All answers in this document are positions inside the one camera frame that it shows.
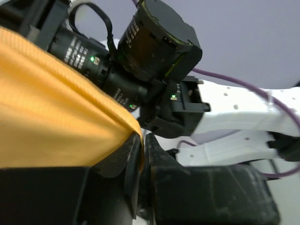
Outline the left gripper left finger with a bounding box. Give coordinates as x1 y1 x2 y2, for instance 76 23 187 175
93 132 142 199

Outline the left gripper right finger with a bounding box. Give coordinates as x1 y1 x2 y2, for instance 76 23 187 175
142 133 191 175

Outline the yellow blue pillowcase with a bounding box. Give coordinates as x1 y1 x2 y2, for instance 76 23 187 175
0 28 143 168

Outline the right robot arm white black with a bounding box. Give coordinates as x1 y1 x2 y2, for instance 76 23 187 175
0 0 300 167

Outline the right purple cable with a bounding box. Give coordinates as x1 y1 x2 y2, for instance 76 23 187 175
131 0 300 181

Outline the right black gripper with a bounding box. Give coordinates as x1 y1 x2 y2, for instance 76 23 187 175
0 0 210 138

